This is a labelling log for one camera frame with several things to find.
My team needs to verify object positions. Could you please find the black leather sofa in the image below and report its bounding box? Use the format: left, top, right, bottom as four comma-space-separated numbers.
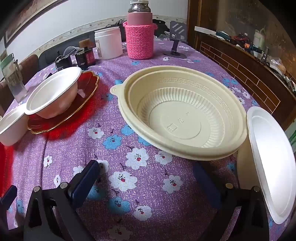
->
38, 30, 111, 67

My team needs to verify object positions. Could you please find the red plate with gold rim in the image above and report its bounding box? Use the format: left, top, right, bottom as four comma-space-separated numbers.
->
27, 70, 100, 135
0, 142, 14, 197

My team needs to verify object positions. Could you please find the small black box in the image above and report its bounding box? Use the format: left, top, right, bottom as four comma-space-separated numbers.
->
55, 56, 77, 71

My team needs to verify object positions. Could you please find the white foam plate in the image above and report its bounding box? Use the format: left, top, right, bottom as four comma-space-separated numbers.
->
246, 106, 296, 225

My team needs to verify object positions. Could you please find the white foam bowl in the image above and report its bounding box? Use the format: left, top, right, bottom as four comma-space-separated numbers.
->
0, 105, 29, 146
24, 66, 82, 119

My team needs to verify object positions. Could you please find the white box with cables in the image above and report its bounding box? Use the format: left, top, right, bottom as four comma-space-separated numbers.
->
94, 26, 123, 60

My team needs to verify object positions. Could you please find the wooden sideboard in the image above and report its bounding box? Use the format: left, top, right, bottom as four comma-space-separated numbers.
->
194, 25, 296, 130

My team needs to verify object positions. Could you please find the clear bottle with green lid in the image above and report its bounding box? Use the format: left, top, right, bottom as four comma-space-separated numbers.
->
0, 53, 26, 103

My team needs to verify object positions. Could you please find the flat white box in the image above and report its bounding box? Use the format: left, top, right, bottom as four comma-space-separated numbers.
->
194, 26, 216, 35

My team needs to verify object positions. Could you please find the grey phone stand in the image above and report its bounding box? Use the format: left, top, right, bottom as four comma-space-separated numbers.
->
163, 21, 188, 59

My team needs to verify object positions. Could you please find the purple floral tablecloth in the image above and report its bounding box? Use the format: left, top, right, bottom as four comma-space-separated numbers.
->
0, 38, 296, 241

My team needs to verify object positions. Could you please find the framed wall picture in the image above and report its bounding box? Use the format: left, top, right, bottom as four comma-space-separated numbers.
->
3, 0, 70, 44

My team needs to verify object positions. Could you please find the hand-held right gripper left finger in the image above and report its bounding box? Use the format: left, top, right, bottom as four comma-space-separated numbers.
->
23, 159, 101, 241

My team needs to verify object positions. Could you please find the black bag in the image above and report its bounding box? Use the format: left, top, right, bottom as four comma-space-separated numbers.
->
151, 19, 171, 37

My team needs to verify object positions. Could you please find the dark bottle with brown cap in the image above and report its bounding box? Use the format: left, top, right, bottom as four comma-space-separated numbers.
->
75, 39, 96, 67

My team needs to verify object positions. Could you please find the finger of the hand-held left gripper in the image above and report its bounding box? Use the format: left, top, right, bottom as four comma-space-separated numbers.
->
0, 185, 18, 210

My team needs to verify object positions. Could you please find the large beige plastic bowl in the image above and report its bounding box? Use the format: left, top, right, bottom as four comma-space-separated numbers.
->
110, 65, 248, 161

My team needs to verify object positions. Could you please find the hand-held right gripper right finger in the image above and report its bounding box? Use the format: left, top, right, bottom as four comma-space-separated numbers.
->
193, 162, 270, 241

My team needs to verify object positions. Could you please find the white kettle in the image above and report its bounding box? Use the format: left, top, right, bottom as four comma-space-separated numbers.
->
253, 29, 266, 50

